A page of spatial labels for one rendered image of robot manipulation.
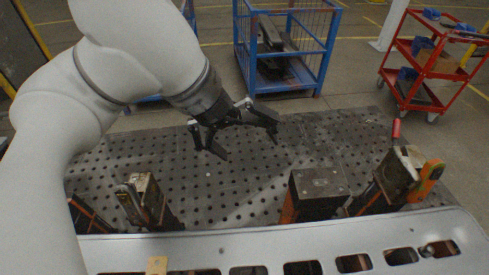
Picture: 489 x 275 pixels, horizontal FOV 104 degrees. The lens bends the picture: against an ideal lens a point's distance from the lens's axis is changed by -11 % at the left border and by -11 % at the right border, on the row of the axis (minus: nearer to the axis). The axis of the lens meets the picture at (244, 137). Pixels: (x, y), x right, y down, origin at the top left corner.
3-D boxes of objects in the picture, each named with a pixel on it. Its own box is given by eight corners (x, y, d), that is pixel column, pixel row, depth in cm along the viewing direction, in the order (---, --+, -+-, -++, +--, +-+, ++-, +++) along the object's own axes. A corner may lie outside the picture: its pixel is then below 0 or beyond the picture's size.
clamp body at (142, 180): (189, 221, 75) (161, 163, 50) (186, 258, 67) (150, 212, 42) (164, 223, 75) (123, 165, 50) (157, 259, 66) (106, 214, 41)
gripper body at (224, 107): (180, 121, 36) (209, 145, 43) (225, 103, 33) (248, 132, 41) (182, 89, 40) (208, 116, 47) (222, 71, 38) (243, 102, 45)
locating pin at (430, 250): (421, 249, 42) (433, 242, 39) (426, 258, 41) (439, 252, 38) (413, 250, 42) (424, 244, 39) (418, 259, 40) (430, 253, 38)
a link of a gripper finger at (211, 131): (219, 125, 41) (212, 124, 40) (209, 154, 50) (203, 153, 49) (218, 108, 43) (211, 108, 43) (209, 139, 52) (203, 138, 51)
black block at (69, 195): (128, 227, 74) (83, 183, 52) (120, 259, 66) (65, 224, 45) (106, 228, 73) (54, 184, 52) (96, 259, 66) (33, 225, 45)
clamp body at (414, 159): (362, 201, 80) (416, 136, 54) (380, 240, 70) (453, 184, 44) (337, 204, 80) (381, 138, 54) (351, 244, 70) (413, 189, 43)
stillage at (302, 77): (233, 55, 313) (231, -19, 245) (286, 52, 323) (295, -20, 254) (249, 106, 232) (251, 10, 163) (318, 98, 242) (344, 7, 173)
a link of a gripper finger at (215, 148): (213, 149, 49) (210, 150, 49) (227, 161, 55) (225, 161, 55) (212, 138, 51) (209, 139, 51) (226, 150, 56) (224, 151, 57)
